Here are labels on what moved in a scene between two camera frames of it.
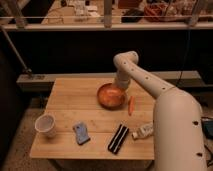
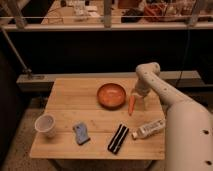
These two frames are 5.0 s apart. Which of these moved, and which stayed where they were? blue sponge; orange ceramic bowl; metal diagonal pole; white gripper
Moved: white gripper
Stayed: orange ceramic bowl; blue sponge; metal diagonal pole
